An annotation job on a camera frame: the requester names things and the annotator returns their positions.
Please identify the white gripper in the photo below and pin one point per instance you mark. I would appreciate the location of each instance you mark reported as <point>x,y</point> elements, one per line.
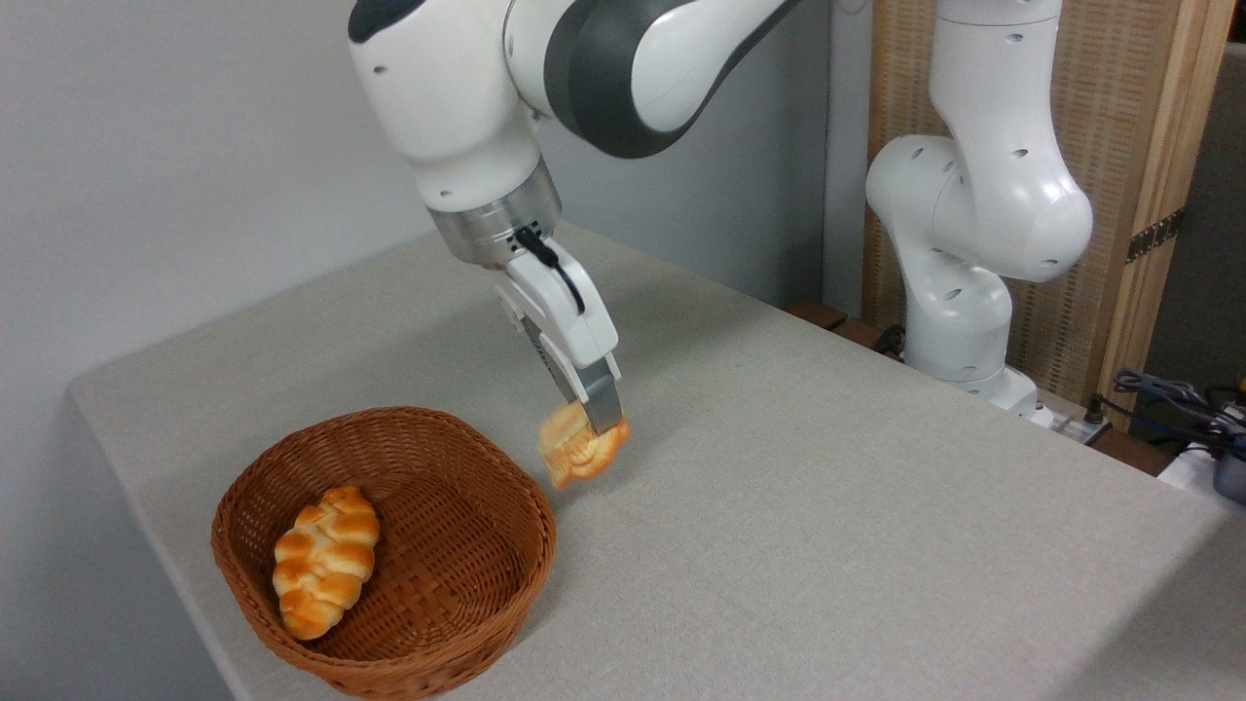
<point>574,316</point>

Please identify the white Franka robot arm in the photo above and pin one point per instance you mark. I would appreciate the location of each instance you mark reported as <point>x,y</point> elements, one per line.
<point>993,195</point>

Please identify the round pale bread bun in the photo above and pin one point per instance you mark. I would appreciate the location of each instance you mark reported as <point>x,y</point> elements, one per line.
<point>574,453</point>

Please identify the wooden woven folding screen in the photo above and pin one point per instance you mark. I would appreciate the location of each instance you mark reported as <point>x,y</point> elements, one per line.
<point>1129,97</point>

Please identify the brown wicker basket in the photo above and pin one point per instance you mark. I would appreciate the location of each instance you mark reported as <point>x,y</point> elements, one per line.
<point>438,604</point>

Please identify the braided bread loaf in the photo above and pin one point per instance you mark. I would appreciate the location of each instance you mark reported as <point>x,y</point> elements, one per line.
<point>324,563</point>

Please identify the metal screen hinge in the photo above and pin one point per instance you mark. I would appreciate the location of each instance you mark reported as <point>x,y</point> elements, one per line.
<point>1155,235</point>

